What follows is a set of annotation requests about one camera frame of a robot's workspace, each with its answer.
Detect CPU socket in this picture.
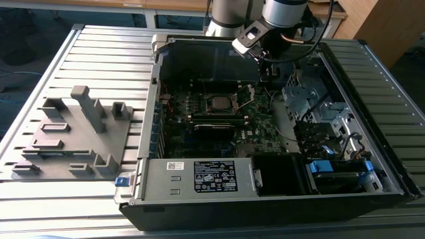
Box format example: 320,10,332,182
206,93,240,115

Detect silver metal drive cage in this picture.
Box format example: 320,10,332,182
281,47,359,140

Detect grey slanted plate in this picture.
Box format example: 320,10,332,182
271,102,301,153

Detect green motherboard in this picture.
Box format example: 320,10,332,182
156,79,301,159

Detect wooden cabinet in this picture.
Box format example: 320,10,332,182
333,0,425,69

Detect black graphics card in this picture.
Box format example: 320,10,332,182
194,123,237,142

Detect small chipset heatsink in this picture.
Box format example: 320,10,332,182
236,143,256,154

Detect hard disk in blue carrier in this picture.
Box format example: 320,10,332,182
307,160,376,195

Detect wooden desk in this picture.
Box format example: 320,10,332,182
0,0,349,38

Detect grey power supply unit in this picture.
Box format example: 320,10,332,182
142,157,260,200

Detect black PC case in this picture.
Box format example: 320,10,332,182
112,33,425,232

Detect grey parts rack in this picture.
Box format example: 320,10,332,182
11,85,135,180

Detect green RAM stick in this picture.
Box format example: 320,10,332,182
38,152,74,158

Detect orange wrist wire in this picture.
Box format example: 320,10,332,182
280,33,305,45

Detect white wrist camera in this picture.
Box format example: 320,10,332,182
231,21,269,60

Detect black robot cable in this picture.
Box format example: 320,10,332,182
264,0,335,63

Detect black wire bundle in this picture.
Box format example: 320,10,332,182
293,121,333,152

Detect grey case handle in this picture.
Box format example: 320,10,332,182
151,34,176,55

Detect coloured power wires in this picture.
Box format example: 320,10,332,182
352,146,372,161

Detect blue floor cable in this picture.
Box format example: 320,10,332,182
0,71,44,104

